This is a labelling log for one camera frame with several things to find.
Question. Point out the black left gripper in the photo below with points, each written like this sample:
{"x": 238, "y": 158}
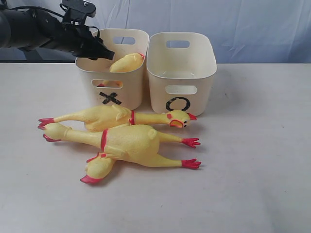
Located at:
{"x": 79, "y": 41}

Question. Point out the headless yellow chicken body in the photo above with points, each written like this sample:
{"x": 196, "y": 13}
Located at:
{"x": 127, "y": 63}

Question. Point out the large yellow rubber chicken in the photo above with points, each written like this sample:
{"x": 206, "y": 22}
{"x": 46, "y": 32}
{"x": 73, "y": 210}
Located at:
{"x": 136, "y": 143}

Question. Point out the severed yellow chicken head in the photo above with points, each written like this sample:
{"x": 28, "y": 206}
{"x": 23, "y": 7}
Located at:
{"x": 97, "y": 168}

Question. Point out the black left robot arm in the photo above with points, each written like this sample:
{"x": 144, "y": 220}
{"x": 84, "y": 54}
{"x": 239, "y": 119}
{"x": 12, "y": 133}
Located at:
{"x": 36, "y": 28}

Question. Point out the cream bin marked X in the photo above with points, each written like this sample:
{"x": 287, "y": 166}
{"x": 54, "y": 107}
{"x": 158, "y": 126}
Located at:
{"x": 106, "y": 88}

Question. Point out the yellow rubber chicken with head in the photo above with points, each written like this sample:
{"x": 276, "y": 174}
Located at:
{"x": 101, "y": 117}

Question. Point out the cream bin marked O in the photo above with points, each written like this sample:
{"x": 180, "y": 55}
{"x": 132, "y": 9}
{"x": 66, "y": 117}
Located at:
{"x": 181, "y": 68}

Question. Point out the blue backdrop curtain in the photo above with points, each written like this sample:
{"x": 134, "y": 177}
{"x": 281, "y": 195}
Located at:
{"x": 241, "y": 31}

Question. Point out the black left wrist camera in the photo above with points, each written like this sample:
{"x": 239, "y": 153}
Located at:
{"x": 76, "y": 11}

